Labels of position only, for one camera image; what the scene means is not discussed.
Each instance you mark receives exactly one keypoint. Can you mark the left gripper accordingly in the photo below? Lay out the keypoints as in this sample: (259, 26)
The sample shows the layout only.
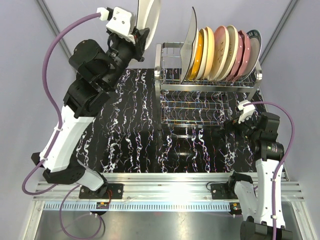
(139, 36)

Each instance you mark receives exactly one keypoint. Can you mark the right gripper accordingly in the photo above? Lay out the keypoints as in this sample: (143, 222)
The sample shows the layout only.
(230, 126)

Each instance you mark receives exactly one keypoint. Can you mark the white square plate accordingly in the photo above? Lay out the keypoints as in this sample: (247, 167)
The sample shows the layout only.
(148, 13)
(189, 47)

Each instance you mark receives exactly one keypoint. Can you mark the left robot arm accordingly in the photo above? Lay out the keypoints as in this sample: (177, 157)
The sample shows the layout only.
(98, 72)

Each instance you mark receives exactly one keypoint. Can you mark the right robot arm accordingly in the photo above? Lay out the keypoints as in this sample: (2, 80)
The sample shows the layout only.
(261, 206)

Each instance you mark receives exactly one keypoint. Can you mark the stainless steel dish rack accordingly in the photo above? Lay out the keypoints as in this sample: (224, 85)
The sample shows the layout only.
(193, 104)

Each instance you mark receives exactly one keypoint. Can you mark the yellow dotted plate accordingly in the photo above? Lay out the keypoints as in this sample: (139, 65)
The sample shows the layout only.
(198, 56)

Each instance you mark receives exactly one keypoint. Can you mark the pink dotted plate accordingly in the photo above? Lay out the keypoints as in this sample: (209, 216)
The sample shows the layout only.
(242, 57)

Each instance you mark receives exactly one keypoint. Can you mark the pink speckled plate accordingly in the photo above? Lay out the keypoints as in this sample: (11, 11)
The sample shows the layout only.
(221, 44)

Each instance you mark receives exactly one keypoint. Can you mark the grey green-rimmed plate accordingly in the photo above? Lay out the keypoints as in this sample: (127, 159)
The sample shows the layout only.
(255, 51)

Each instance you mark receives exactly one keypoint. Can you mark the cream bordered plate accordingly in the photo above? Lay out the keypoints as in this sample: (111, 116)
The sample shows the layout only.
(232, 52)

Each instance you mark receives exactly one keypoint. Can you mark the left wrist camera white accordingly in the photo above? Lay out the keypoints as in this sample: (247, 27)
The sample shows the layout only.
(120, 22)

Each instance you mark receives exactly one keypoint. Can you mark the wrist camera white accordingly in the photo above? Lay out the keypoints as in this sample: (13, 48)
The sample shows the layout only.
(120, 22)
(246, 110)

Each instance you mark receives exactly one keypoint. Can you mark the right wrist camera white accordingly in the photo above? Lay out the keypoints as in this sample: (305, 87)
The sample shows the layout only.
(246, 110)

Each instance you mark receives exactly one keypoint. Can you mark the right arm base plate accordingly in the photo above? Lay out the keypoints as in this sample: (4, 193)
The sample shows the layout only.
(222, 191)

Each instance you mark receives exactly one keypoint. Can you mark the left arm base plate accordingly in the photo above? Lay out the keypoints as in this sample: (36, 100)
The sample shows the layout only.
(106, 191)

